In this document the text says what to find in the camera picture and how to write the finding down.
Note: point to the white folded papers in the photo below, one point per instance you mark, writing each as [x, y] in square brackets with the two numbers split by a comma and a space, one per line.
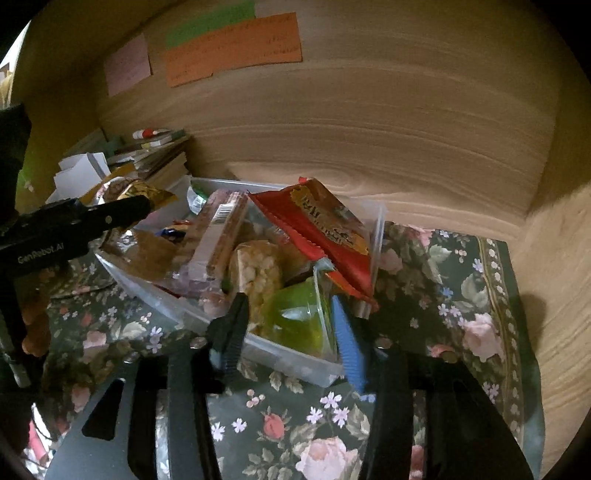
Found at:
[78, 175]

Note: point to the green paper note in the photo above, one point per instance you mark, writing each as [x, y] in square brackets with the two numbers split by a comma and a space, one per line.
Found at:
[207, 23]

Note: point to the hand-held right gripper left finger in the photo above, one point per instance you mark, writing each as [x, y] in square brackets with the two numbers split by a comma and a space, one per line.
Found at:
[228, 334]

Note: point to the long clear biscuit packet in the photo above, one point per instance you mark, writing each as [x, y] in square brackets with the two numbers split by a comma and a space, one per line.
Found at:
[219, 235]

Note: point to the pink paper note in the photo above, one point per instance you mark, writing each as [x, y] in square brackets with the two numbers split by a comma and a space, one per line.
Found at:
[127, 64]

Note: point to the stack of books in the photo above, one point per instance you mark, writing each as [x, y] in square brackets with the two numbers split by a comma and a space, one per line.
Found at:
[157, 157]

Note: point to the orange paper note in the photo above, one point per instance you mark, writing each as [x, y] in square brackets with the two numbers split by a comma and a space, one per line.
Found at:
[235, 50]

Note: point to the dark floral tablecloth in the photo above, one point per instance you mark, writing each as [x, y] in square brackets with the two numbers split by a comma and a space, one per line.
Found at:
[438, 286]

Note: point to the person's left hand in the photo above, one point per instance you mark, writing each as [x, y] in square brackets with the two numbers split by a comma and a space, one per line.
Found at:
[36, 327]

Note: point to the green jelly cup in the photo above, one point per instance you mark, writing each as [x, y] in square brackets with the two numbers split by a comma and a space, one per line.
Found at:
[295, 318]

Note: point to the clear pastry bag green trim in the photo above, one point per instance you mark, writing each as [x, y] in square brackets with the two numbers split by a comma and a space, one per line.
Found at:
[256, 272]

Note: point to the clear plastic container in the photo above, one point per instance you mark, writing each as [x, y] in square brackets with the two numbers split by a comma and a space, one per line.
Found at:
[295, 357]

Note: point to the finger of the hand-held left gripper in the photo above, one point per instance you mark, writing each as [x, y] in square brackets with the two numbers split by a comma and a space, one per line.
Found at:
[111, 212]

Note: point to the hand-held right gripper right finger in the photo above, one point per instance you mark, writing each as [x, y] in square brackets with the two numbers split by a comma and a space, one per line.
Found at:
[348, 344]

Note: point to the gold brown snack packet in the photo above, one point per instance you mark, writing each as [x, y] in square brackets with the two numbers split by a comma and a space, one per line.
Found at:
[138, 188]

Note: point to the green and white packet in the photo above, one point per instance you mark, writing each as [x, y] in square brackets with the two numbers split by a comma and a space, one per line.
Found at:
[197, 198]

